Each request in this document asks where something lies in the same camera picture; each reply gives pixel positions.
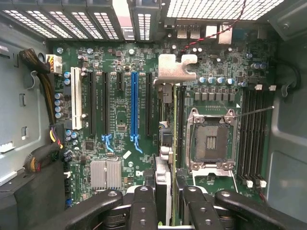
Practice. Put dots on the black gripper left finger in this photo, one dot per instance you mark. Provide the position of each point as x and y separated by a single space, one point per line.
144 210

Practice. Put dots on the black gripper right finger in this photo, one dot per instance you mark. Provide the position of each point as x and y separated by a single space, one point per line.
201 210

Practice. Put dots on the metal socket cover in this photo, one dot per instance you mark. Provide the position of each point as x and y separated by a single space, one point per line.
211 174

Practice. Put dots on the silver chipset heat sink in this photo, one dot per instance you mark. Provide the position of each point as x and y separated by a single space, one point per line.
105 175

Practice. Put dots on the CPU socket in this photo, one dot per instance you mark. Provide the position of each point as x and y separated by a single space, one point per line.
211 143

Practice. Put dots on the black RAM slot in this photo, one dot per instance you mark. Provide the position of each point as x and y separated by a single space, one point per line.
257 134
243 134
250 134

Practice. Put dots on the green motherboard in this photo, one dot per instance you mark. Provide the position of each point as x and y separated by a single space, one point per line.
120 112

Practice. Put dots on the blue expansion slot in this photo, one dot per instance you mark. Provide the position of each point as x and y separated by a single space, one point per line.
134 103

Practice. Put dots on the black plastic box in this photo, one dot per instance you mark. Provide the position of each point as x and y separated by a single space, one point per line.
36 201

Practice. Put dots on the open PC case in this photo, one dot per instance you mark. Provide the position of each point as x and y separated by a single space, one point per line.
287 143

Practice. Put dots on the thin metal locking lever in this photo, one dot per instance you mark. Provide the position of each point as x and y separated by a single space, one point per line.
259 111

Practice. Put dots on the short black expansion slot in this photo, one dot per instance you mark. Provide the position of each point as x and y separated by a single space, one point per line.
119 81

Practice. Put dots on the white expansion slot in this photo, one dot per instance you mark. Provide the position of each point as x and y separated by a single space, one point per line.
76 95

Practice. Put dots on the white power connector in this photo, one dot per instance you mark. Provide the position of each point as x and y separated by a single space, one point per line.
55 64

